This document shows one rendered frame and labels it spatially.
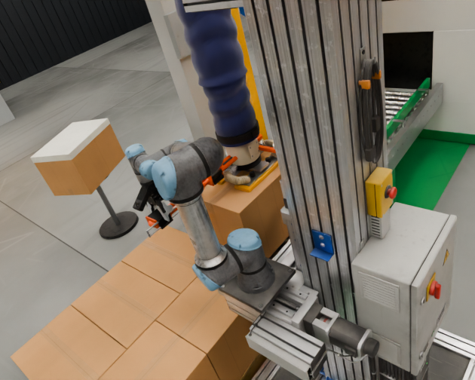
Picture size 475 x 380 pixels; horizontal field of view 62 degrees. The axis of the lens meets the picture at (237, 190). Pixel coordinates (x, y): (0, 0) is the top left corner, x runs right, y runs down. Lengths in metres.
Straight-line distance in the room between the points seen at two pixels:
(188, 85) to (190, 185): 1.98
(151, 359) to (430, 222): 1.44
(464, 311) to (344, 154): 1.84
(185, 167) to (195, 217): 0.18
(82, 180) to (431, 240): 2.75
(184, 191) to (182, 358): 1.13
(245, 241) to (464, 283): 1.82
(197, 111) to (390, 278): 2.23
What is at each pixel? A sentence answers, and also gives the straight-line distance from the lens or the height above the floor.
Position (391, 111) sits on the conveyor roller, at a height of 0.55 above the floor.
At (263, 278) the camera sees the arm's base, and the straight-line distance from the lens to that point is 1.51.
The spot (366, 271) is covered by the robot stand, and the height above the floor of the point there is 1.22.
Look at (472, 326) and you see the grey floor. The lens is 2.73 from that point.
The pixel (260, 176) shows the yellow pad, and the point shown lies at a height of 1.09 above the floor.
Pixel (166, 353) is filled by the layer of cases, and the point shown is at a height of 0.54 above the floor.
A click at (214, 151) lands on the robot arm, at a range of 1.17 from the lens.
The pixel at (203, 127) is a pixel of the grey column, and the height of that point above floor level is 0.90.
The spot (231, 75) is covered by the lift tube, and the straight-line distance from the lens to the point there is 1.83.
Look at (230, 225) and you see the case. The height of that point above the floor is 0.96.
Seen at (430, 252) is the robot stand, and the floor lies 1.23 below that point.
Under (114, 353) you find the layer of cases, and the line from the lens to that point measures 2.29.
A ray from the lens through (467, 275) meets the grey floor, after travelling 2.97.
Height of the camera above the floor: 2.19
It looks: 34 degrees down
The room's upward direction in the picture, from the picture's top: 17 degrees counter-clockwise
